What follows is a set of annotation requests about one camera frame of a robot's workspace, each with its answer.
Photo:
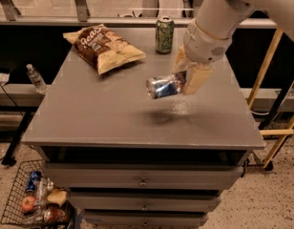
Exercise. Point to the clear plastic water bottle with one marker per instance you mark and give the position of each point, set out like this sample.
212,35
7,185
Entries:
36,79

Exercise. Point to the grey side bench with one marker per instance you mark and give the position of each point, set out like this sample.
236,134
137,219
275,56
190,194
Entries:
17,99

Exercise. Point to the blue silver redbull can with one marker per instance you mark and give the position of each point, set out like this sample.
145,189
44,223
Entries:
162,86

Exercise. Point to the red apple in basket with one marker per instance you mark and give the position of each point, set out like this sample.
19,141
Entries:
27,204

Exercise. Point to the grey drawer cabinet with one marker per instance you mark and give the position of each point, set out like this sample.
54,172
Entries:
125,158

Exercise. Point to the black wire basket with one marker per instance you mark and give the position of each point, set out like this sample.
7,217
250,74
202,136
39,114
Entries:
13,214

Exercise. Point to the yellow wooden frame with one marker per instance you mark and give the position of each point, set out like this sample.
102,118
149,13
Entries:
281,95

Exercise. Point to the blue can in basket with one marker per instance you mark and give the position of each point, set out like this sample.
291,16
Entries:
33,179

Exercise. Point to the brown yellow chip bag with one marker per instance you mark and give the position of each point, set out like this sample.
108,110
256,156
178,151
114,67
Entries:
103,48

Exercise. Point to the yellow sponge in basket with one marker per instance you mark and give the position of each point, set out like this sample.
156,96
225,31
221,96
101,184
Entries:
58,197

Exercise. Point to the red packet in basket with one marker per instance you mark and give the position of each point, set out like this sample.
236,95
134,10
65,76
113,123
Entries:
55,214

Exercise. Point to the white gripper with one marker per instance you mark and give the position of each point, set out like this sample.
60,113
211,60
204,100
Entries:
203,46

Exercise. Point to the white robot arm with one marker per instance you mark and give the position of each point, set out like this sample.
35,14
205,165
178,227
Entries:
221,17

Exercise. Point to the clear bottle in basket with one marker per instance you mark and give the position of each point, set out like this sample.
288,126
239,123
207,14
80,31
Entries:
43,187

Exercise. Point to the green soda can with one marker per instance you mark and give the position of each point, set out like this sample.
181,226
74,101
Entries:
164,34

